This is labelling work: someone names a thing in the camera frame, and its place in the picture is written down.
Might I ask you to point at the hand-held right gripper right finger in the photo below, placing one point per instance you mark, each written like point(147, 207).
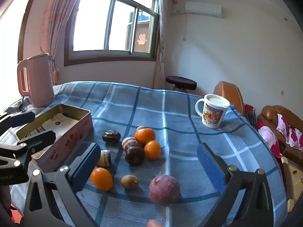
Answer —
point(210, 165)

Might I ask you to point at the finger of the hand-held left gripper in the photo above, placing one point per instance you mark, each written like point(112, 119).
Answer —
point(22, 119)
point(41, 138)

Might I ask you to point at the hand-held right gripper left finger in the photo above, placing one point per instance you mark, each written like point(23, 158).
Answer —
point(85, 165)

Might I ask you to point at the small cream cake roll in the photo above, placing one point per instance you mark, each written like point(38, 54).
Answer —
point(105, 159)

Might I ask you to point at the orange tangerine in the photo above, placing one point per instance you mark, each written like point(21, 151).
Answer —
point(101, 179)
point(144, 136)
point(152, 149)

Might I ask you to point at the pink metal tin box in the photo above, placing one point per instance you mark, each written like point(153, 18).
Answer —
point(68, 144)

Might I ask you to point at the chocolate glazed donut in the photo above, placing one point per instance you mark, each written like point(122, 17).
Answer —
point(111, 137)

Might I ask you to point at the chocolate cake roll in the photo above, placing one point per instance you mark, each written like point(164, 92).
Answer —
point(133, 153)

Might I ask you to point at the purple passion fruit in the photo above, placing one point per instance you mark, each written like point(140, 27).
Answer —
point(164, 190)

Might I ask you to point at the person's right hand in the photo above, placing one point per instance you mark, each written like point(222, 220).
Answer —
point(154, 224)

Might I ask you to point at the grey cloth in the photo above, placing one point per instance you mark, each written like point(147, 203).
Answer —
point(11, 107)

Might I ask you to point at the pink electric kettle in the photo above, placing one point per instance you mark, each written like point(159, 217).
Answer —
point(40, 80)

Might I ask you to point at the white cartoon print mug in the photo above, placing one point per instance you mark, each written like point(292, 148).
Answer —
point(213, 113)

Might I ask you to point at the red cloth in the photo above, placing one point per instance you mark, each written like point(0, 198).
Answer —
point(249, 112)

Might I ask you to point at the brown leather sofa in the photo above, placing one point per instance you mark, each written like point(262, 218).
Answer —
point(272, 113)

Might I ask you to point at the yellow wooden cabinet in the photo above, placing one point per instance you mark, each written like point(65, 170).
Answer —
point(293, 177)

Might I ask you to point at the blue plaid tablecloth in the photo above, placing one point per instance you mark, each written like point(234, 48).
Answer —
point(146, 104)

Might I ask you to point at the pink floral blanket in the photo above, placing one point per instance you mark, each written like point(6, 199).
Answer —
point(293, 132)

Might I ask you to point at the dark round stool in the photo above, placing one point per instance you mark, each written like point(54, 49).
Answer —
point(181, 80)

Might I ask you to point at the pink curtain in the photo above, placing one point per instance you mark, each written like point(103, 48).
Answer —
point(56, 16)

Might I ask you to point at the sliding glass window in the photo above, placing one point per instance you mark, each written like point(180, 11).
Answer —
point(94, 23)

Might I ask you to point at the red paper window decal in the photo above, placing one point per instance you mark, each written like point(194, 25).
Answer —
point(141, 39)

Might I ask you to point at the pale tied curtain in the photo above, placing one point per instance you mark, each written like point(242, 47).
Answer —
point(162, 28)

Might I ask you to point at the white air conditioner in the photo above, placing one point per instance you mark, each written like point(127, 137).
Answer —
point(203, 9)

